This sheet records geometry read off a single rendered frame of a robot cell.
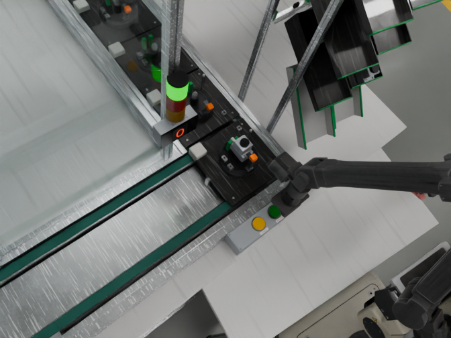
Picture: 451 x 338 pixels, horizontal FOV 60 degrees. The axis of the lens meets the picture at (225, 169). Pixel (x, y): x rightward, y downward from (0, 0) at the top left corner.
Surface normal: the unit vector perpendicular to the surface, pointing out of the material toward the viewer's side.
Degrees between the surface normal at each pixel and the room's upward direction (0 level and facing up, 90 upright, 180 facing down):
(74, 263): 0
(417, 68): 0
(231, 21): 0
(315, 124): 45
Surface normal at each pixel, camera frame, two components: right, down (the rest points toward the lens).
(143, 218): 0.16, -0.40
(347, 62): 0.34, -0.02
